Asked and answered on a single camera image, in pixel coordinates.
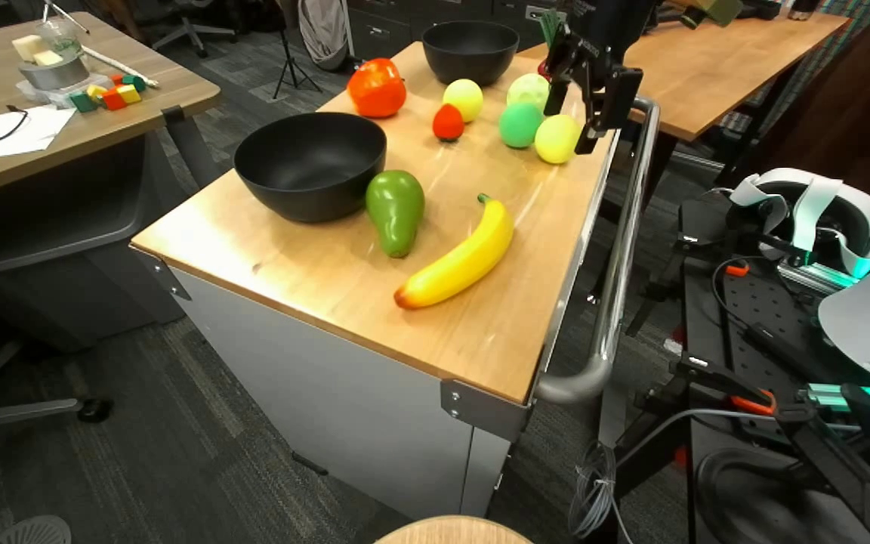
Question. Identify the white paper sheets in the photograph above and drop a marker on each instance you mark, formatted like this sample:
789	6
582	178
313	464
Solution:
1	136

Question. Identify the wooden work table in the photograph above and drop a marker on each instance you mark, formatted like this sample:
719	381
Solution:
717	70

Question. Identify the thin white stick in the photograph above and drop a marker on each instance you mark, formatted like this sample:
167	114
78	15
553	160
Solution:
137	81

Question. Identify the red toy bell pepper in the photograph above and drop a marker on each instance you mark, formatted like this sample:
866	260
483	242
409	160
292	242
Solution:
376	89

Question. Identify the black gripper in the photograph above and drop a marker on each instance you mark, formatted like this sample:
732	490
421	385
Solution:
605	32

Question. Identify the coloured toy blocks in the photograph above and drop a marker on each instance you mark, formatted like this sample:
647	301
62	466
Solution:
112	96

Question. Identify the small red toy fruit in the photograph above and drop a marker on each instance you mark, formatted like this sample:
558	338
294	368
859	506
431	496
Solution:
551	23

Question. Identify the black stand legs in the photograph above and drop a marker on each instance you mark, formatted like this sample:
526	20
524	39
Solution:
839	464

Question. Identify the yellow toy banana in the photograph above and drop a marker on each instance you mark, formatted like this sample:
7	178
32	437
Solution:
453	268

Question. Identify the black camera tripod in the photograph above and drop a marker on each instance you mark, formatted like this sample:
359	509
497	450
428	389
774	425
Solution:
289	39

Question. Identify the round wooden stool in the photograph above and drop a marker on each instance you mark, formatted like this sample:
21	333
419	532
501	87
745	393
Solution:
453	532

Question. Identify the black swivel chair base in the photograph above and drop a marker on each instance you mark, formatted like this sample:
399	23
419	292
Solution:
194	32

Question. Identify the grey hanging jacket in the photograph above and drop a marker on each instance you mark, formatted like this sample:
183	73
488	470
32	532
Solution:
327	32

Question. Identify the black perforated breadboard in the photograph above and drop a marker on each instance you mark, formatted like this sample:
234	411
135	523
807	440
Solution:
787	333

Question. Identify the silver tool cart cabinet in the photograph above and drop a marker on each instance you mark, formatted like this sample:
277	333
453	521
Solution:
356	404

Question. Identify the yellow toy lemon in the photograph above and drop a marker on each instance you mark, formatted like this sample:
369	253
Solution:
462	97
558	140

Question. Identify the white VR headset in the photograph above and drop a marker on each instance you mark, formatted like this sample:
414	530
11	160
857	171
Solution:
807	206

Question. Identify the red toy strawberry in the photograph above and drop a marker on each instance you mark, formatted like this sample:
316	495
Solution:
447	122

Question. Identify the black bowl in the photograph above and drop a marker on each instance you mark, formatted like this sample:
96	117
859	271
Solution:
470	55
284	186

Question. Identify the green toy avocado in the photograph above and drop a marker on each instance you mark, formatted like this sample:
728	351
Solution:
395	214

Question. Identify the light green foam ball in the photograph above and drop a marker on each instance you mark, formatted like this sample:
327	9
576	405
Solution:
520	125

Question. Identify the black mesh office chair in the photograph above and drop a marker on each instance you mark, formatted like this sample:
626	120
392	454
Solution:
54	253

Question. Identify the grey rounded floor object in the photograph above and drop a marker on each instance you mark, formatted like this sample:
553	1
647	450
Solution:
32	530

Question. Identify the clear plastic cup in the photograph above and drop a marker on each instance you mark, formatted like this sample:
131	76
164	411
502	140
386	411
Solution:
54	63

